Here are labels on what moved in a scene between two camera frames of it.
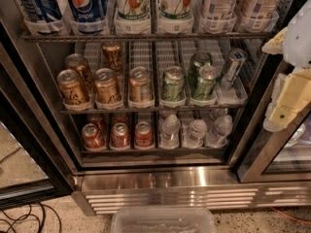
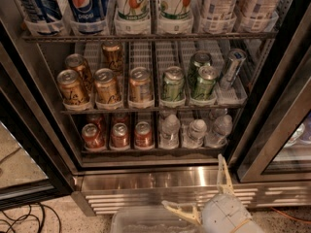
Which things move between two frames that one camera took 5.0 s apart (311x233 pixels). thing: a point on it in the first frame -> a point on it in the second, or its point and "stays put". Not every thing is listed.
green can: x=205 y=83 stays put
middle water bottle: x=193 y=134 stays put
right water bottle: x=221 y=132 stays put
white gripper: x=298 y=43 -> x=224 y=213
